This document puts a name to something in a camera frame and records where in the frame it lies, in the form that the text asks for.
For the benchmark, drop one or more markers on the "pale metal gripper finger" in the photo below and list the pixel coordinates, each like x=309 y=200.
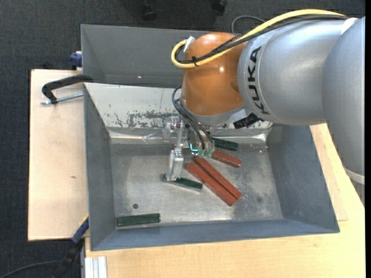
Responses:
x=176 y=164
x=168 y=132

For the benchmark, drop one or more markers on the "dark green flat block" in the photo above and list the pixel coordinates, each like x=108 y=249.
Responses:
x=189 y=183
x=138 y=219
x=226 y=144

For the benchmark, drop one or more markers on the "red-brown flat block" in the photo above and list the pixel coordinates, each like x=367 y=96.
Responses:
x=218 y=177
x=227 y=158
x=210 y=184

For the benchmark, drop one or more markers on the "grey metal bin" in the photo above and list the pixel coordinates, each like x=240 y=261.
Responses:
x=162 y=207

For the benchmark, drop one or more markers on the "pale wood flat board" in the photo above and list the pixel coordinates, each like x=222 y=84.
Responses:
x=56 y=161

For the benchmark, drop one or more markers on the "black cylinder on white bracket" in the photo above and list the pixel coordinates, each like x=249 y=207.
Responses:
x=245 y=121

